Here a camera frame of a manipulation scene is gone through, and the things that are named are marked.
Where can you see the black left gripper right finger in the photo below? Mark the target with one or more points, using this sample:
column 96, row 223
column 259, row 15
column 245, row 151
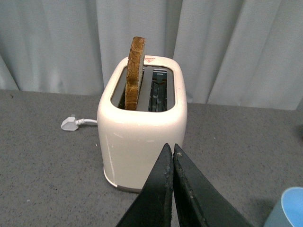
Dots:
column 198, row 203

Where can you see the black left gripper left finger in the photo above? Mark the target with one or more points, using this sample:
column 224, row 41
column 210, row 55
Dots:
column 153, row 205

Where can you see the cream white toaster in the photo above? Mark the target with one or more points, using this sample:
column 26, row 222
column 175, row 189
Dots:
column 131, row 141

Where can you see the white power plug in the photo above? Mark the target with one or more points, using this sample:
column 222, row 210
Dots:
column 70, row 123

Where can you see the toasted bread slice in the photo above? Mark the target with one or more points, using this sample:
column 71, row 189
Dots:
column 134, row 73

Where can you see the grey curtain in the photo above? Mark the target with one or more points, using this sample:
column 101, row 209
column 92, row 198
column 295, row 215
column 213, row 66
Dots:
column 231, row 52

